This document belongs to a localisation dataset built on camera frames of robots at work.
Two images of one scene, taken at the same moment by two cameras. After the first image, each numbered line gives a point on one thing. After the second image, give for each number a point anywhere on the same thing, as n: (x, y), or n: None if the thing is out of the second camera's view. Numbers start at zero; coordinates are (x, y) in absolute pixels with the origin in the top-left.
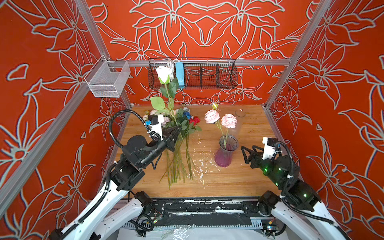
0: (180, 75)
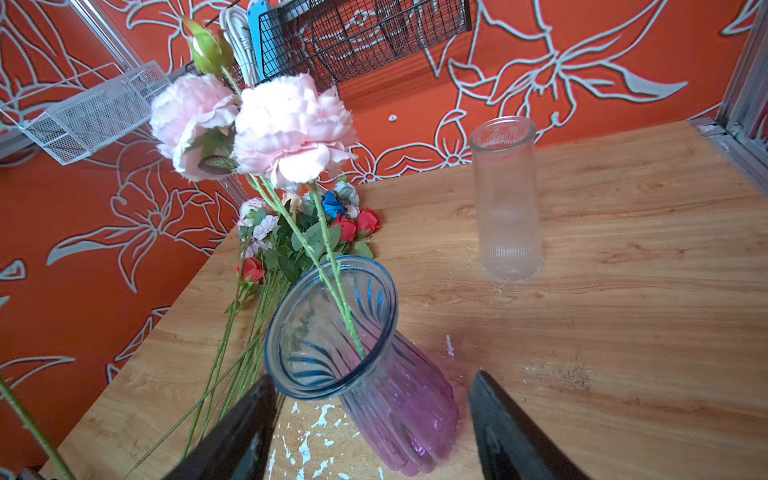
0: (265, 34)
